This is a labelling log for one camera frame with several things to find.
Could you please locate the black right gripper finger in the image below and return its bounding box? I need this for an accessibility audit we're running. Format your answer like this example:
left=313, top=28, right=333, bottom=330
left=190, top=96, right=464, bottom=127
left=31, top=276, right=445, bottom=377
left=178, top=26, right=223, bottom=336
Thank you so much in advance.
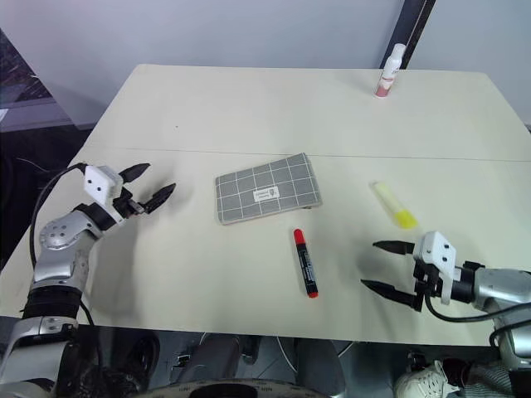
left=372, top=240, right=416, bottom=256
left=359, top=279, right=417, bottom=311

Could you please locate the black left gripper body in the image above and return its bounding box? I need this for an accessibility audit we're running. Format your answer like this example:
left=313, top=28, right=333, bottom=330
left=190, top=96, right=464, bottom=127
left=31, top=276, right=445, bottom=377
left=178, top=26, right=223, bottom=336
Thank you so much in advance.
left=110, top=187, right=151, bottom=218

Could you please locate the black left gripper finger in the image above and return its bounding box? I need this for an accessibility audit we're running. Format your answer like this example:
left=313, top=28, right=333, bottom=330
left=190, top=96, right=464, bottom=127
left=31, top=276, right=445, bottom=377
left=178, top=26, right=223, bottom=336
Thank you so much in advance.
left=119, top=163, right=151, bottom=183
left=144, top=182, right=178, bottom=215

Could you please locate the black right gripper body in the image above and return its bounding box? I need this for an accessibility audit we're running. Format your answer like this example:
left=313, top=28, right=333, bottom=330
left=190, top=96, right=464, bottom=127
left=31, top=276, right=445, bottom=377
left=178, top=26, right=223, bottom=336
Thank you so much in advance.
left=412, top=260, right=445, bottom=313

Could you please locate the grey checked pencil pouch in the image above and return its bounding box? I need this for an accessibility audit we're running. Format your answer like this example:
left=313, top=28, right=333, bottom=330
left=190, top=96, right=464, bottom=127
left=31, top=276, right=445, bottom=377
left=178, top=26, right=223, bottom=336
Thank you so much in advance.
left=214, top=152, right=324, bottom=227

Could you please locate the yellow highlighter pen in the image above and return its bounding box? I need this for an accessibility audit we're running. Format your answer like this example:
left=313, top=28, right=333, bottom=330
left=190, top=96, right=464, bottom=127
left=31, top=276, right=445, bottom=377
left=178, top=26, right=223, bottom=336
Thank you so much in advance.
left=369, top=180, right=418, bottom=230

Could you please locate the red and black marker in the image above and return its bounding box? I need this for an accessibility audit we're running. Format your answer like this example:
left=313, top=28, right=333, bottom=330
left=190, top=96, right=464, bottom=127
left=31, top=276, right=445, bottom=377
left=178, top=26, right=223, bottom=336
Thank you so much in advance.
left=293, top=227, right=319, bottom=299

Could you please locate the white sneaker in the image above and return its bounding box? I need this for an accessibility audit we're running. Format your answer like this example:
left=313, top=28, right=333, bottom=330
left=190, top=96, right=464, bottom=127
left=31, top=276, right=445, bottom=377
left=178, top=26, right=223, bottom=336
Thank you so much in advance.
left=392, top=359, right=460, bottom=398

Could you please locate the pink and white spray bottle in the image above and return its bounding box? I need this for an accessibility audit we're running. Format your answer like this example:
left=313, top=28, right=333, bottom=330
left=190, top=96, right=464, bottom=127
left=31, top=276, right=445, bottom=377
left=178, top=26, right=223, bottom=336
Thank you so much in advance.
left=374, top=42, right=406, bottom=100

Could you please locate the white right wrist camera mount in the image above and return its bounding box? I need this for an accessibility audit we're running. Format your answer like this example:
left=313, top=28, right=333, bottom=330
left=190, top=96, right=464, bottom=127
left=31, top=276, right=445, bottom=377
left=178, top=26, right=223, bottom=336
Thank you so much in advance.
left=413, top=231, right=459, bottom=306

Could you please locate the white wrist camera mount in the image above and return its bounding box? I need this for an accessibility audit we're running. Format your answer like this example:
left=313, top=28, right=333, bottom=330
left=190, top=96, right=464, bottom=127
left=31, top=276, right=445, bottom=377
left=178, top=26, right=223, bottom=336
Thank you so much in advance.
left=82, top=165, right=124, bottom=205
left=413, top=231, right=459, bottom=306

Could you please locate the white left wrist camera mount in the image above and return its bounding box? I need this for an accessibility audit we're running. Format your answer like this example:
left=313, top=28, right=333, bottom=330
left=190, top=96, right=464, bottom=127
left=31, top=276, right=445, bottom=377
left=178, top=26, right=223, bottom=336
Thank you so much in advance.
left=82, top=165, right=124, bottom=205

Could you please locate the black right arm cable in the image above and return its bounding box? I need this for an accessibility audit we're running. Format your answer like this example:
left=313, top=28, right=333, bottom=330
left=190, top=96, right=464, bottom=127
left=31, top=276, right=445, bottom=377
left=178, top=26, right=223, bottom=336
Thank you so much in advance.
left=424, top=294, right=531, bottom=349

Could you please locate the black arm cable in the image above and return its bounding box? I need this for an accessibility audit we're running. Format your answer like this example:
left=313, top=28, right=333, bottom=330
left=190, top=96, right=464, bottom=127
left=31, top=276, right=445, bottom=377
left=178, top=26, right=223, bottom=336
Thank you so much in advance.
left=424, top=294, right=531, bottom=349
left=29, top=163, right=104, bottom=328

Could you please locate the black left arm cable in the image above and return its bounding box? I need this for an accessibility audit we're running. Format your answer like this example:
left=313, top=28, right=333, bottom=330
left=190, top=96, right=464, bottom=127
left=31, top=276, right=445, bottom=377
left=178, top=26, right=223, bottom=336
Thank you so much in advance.
left=29, top=163, right=104, bottom=328

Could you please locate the dark vertical post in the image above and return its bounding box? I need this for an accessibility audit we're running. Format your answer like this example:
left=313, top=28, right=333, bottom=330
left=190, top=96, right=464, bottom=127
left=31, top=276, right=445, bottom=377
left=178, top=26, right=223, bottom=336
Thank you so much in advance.
left=380, top=0, right=437, bottom=70

